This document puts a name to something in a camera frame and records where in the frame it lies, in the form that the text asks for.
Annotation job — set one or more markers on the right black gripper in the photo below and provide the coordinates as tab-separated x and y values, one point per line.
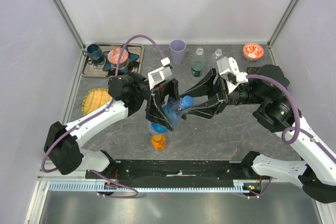
206	85

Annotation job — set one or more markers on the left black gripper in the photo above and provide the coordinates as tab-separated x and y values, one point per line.
155	113

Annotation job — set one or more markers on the blue label water bottle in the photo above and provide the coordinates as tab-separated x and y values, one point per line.
174	112

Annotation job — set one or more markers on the green label water bottle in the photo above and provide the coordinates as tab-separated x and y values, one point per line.
198	63

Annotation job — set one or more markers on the clear plastic bottle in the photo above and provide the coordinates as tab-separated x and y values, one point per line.
215	56

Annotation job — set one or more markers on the blue bottle cap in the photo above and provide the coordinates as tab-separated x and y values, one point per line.
187	102

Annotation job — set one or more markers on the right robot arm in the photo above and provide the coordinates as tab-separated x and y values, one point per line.
277	111

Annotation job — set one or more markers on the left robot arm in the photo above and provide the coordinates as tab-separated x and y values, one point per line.
64	144

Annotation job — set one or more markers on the orange juice bottle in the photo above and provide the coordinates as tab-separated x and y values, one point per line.
158	142

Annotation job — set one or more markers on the dark floral square plate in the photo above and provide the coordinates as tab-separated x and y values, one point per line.
252	70

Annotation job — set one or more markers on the purple plastic cup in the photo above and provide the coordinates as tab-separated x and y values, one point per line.
177	50

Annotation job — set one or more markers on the red patterned bowl right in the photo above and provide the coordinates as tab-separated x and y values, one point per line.
253	51

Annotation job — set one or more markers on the red patterned bowl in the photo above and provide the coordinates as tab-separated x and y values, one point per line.
253	51
113	56

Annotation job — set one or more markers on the blue star-shaped dish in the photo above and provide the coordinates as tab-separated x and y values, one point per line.
124	68

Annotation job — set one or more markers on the red patterned bowl left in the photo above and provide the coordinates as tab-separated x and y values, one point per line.
113	56

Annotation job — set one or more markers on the yellow bamboo mat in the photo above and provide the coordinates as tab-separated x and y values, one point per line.
94	99

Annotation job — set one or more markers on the metal tray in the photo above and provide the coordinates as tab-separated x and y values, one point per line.
102	68

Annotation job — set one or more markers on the dark blue mug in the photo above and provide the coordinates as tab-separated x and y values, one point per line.
93	51

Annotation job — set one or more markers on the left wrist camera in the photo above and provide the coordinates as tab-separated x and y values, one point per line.
160	73

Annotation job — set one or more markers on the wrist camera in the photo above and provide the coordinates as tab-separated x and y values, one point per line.
228	70
160	73

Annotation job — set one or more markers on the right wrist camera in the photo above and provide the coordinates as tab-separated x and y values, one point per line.
228	70

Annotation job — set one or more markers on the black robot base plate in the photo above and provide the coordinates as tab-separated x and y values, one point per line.
138	173

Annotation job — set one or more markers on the slotted cable duct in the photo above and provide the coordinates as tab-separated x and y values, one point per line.
102	187

